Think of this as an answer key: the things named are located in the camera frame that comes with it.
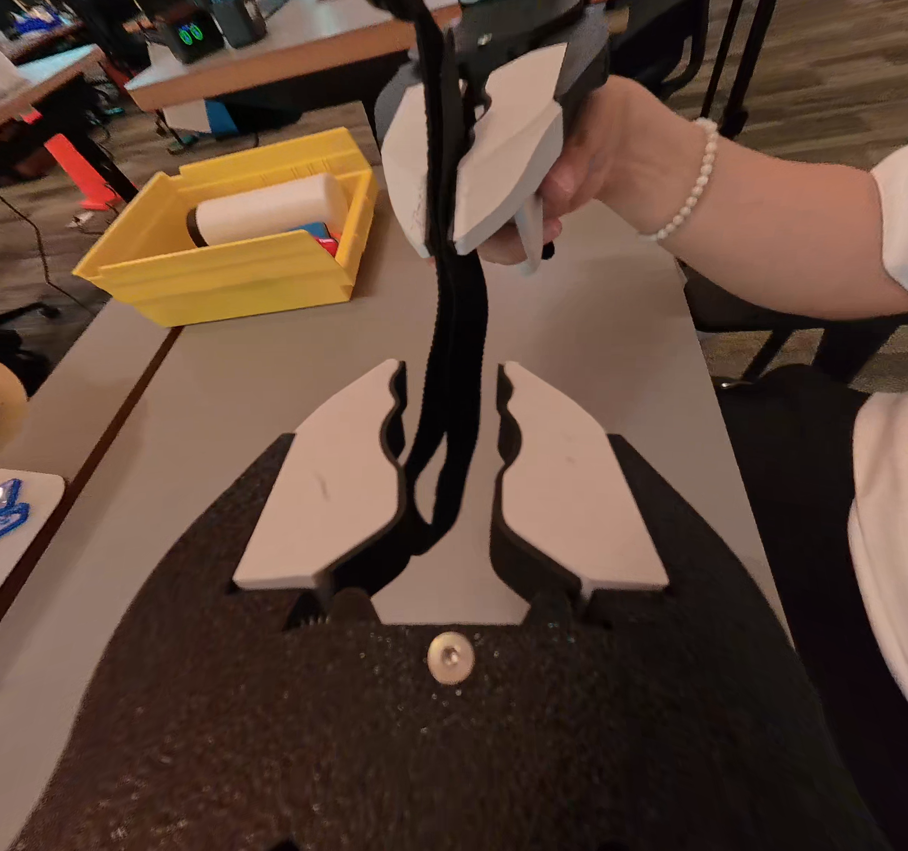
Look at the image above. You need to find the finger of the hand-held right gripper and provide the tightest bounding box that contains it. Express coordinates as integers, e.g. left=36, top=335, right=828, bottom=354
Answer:
left=452, top=43, right=568, bottom=259
left=381, top=76, right=446, bottom=259

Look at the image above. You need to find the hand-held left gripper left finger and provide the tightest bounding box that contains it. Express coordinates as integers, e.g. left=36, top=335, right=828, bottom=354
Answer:
left=232, top=359, right=412, bottom=597

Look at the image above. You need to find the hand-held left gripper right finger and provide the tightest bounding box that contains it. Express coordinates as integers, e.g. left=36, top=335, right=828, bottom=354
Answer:
left=490, top=362, right=671, bottom=618

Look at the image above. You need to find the white cylinder with black cap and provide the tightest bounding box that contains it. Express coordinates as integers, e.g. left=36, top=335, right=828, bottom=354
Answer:
left=188, top=174, right=351, bottom=248

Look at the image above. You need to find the black strap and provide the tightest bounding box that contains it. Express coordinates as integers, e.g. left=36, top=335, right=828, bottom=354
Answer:
left=334, top=0, right=490, bottom=575

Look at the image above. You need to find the yellow plastic bin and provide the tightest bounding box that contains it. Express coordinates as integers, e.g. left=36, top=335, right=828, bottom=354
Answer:
left=74, top=128, right=381, bottom=327

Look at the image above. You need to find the person's right forearm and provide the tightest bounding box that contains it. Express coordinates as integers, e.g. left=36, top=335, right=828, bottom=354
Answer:
left=646, top=121, right=908, bottom=321

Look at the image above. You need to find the person's right hand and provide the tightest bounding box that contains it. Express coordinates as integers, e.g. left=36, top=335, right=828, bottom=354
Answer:
left=476, top=74, right=671, bottom=268

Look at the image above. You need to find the black office chair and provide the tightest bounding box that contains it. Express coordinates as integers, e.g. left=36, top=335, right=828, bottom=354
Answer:
left=611, top=0, right=717, bottom=86

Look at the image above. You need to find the grey desk with wooden edge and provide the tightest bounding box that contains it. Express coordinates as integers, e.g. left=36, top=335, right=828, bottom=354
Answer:
left=125, top=0, right=654, bottom=114

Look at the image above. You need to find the black tripod stand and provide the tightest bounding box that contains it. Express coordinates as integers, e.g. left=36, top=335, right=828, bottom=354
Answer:
left=717, top=0, right=795, bottom=140

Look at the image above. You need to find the small black box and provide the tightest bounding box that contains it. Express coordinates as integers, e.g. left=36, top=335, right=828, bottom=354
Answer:
left=210, top=0, right=268, bottom=51

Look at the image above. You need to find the black clock with green display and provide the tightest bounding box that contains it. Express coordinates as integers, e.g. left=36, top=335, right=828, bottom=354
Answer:
left=154, top=15, right=225, bottom=65

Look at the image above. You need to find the white stand base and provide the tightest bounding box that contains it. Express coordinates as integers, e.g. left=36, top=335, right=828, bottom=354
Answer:
left=0, top=469, right=68, bottom=585

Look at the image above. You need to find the blue clip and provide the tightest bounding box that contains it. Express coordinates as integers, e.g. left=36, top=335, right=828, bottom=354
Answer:
left=0, top=478, right=32, bottom=533

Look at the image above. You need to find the orange traffic cone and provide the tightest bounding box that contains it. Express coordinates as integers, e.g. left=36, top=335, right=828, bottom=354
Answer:
left=43, top=132, right=129, bottom=214

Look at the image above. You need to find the pearl bracelet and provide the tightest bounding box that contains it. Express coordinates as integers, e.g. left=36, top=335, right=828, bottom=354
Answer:
left=650, top=117, right=722, bottom=243

